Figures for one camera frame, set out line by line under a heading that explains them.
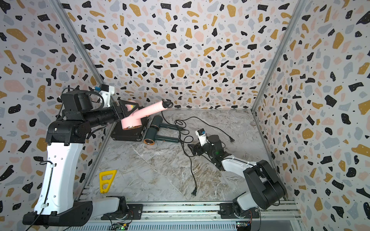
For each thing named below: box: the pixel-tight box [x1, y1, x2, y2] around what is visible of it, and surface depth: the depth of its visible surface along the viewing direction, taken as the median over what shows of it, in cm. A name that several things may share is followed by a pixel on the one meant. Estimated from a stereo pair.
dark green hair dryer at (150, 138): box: [143, 132, 180, 146], surface depth 102 cm
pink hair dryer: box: [120, 101, 168, 130], surface depth 57 cm
